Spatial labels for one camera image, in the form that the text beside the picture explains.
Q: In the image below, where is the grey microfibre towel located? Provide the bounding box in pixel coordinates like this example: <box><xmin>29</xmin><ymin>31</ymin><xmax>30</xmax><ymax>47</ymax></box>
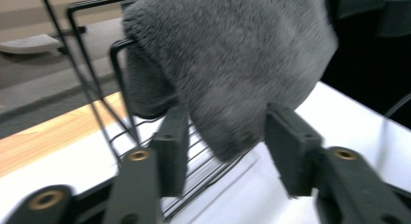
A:
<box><xmin>122</xmin><ymin>0</ymin><xmax>339</xmax><ymax>163</ymax></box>

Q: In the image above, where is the white stand base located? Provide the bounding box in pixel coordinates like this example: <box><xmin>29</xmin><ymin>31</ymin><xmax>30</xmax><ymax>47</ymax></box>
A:
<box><xmin>0</xmin><ymin>33</ymin><xmax>63</xmax><ymax>55</ymax></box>

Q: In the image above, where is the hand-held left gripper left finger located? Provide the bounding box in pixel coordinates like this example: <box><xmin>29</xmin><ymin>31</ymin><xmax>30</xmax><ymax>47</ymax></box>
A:
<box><xmin>149</xmin><ymin>104</ymin><xmax>190</xmax><ymax>198</ymax></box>

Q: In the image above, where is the black wire rack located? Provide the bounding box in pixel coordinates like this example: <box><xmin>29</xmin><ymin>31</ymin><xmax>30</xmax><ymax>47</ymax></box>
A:
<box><xmin>38</xmin><ymin>0</ymin><xmax>260</xmax><ymax>222</ymax></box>

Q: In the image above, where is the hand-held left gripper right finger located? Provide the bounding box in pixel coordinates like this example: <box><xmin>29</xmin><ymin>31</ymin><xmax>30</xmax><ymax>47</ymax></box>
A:
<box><xmin>265</xmin><ymin>103</ymin><xmax>325</xmax><ymax>198</ymax></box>

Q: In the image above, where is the black cable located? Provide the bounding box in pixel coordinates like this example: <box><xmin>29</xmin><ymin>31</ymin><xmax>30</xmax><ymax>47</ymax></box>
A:
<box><xmin>383</xmin><ymin>93</ymin><xmax>411</xmax><ymax>119</ymax></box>

